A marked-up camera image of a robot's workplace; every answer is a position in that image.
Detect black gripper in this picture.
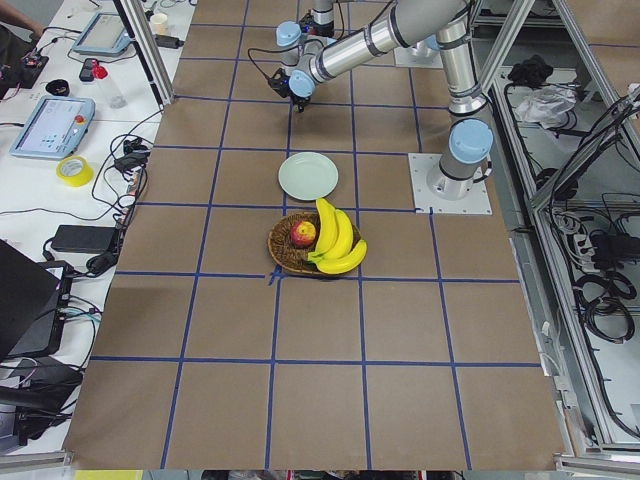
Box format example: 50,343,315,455
268,68,311,113
299,12,335,38

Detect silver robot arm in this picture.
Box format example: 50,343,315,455
296,1,458,63
267,1,494,201

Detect light green plate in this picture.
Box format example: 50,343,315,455
278,152,339,201

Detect red apple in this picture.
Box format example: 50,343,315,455
290,220,317,248

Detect paper cup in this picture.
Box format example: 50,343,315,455
149,12,169,35

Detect yellow banana bunch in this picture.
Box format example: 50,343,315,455
307,198,368,275

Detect brown wicker basket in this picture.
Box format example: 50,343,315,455
267,212,357,277

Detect clear bottle red cap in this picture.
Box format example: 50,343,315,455
92,63,127,109

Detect far teach pendant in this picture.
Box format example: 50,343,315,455
72,12,131,57

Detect teach pendant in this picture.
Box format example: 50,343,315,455
9,96,95,160
72,12,131,57

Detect black phone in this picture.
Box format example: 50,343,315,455
79,58,99,83

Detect yellow tape roll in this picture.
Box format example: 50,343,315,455
56,155,94,188

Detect black bowl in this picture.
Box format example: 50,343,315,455
45,79,70,97

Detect crumpled white cloth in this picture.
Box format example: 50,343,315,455
514,85,577,129

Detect near teach pendant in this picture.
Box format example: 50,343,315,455
9,96,95,160

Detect black laptop power brick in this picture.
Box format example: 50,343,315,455
51,225,117,254

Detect black computer monitor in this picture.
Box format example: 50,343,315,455
1,242,72,360

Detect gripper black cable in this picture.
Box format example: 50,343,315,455
247,46,281,83

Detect aluminium frame post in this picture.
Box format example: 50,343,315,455
113,0,174,109

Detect coiled black cables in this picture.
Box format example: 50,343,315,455
572,269,637,346

